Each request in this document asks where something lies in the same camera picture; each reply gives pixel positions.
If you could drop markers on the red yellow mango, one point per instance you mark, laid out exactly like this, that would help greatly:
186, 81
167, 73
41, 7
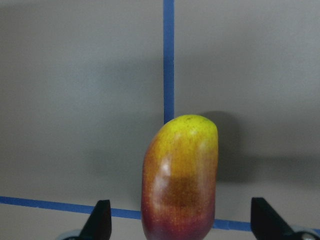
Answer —
179, 180

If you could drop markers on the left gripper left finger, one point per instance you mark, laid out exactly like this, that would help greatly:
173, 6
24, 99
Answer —
98, 225

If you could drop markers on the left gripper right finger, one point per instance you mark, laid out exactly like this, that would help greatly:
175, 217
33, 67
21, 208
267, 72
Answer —
267, 224

